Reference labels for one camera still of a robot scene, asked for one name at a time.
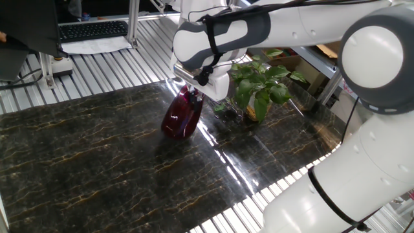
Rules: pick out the dark grey case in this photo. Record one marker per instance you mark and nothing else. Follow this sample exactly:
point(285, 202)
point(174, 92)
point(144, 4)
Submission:
point(11, 63)

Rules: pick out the dark red watering can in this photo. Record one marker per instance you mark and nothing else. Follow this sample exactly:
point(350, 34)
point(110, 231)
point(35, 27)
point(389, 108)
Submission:
point(179, 119)

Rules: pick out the black marble pattern mat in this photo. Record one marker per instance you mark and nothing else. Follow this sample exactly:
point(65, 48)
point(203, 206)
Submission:
point(97, 145)

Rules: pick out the aluminium upright post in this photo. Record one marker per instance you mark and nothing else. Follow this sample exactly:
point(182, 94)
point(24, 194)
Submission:
point(133, 22)

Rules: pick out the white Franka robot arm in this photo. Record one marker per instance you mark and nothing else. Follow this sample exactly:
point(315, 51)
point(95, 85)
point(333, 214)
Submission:
point(355, 178)

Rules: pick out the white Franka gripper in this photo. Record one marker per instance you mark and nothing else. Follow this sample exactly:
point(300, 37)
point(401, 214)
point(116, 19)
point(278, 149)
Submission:
point(218, 87)

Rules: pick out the white emergency stop box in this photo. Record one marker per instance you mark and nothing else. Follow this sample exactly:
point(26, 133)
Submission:
point(63, 66)

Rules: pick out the green leafy plant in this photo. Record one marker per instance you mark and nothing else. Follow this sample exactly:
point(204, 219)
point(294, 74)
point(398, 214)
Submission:
point(258, 84)

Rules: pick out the black monitor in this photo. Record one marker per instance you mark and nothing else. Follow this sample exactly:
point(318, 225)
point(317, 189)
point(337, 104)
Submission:
point(29, 22)

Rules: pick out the white paper sheet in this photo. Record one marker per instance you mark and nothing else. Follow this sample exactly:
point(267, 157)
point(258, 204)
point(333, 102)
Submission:
point(93, 47)

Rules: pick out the white stand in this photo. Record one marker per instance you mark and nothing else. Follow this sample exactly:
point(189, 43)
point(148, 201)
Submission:
point(189, 11)

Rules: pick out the short aluminium bracket post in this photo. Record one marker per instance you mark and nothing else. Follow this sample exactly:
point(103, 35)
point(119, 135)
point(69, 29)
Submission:
point(47, 69)

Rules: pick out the yellow plant pot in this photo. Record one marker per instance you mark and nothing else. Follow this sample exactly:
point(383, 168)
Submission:
point(249, 111)

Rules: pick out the silver wrist camera blue caps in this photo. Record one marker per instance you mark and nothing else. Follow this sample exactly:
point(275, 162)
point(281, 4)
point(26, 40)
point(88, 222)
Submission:
point(186, 72)

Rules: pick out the aluminium shelf frame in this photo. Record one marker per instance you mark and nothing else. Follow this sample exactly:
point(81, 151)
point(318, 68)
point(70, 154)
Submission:
point(310, 61)

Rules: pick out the black keyboard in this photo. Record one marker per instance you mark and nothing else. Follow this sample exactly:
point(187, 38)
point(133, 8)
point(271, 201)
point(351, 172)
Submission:
point(92, 30)

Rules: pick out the brown cardboard box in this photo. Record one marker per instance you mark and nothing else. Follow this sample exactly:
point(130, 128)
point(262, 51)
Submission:
point(300, 66)

